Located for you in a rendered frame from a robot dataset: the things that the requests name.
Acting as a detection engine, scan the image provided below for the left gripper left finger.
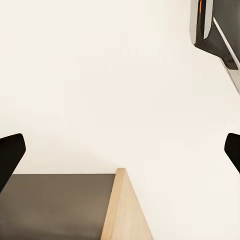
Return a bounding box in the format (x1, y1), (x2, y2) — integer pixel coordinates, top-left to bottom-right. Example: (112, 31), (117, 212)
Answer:
(0, 133), (26, 193)

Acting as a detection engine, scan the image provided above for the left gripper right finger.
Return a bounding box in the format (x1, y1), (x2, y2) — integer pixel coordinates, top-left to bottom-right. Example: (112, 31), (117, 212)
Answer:
(224, 132), (240, 173)

